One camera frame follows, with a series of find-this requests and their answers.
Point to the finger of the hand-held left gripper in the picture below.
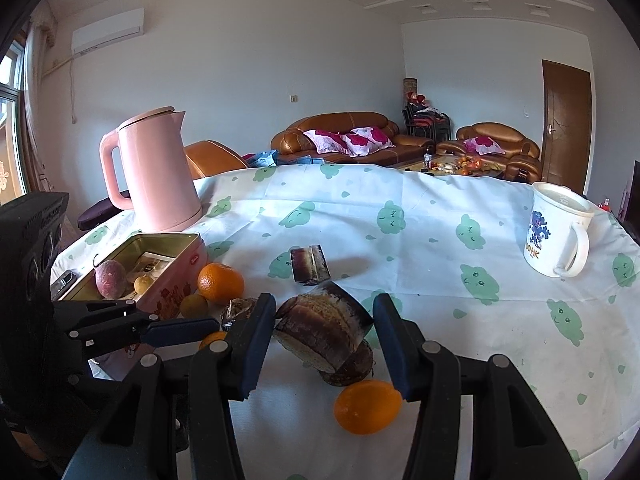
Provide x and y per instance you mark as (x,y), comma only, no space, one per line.
(180,331)
(100,306)

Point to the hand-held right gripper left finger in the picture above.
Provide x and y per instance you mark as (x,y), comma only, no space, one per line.
(257,345)

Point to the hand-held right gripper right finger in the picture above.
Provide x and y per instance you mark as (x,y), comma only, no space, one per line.
(395,355)

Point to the pink metal tin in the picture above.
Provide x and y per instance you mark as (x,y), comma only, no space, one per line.
(175,280)

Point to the bumpy orange mandarin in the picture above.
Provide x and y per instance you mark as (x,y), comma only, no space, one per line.
(220,282)

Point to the purple passion fruit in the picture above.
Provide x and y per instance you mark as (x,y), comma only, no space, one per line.
(111,280)

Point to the small orange fruit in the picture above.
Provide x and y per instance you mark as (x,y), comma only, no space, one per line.
(212,337)

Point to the silver metal object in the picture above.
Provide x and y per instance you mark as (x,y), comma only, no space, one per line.
(65,281)

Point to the small pale yellow fruit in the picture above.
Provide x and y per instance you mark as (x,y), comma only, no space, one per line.
(142,283)

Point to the smooth orange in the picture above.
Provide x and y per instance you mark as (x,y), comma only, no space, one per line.
(367,407)

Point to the purple stool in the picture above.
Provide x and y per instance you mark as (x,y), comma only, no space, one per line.
(97,215)

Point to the white tablecloth with green print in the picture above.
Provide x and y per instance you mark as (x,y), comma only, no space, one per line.
(425,270)

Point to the window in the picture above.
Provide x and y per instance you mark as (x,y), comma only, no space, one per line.
(11,125)

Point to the beige curtain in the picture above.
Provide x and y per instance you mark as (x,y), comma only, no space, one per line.
(37,110)

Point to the pink electric kettle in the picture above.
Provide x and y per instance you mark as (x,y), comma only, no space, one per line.
(160,175)

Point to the white air conditioner pipe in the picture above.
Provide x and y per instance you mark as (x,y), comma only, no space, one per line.
(73,90)

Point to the orange leather chair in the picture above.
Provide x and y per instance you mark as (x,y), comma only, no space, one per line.
(215,157)

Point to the blue cloth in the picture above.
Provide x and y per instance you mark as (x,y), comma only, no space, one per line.
(265,159)

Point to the coffee table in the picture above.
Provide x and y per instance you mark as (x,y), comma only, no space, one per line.
(450,165)

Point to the white mug with blue print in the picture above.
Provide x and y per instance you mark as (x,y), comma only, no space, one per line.
(550,230)

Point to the dark bottle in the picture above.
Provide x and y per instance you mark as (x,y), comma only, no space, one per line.
(428,157)

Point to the pink floral pillow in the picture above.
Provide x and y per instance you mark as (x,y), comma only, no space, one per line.
(367,140)
(482,145)
(322,141)

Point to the white air conditioner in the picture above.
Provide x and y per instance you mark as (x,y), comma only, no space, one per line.
(107,30)

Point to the stacked black chairs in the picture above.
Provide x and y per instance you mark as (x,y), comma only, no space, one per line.
(430,125)

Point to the brown leather sofa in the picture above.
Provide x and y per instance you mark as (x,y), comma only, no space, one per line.
(350,121)

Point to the brown leather armchair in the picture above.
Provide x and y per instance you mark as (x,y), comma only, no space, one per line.
(515,145)

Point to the red clothes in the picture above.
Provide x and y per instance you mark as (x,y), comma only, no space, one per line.
(422,100)

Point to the tall cylindrical vase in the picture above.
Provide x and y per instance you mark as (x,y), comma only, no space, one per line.
(409,87)

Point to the brown wooden door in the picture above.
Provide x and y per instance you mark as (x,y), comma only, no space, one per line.
(567,130)

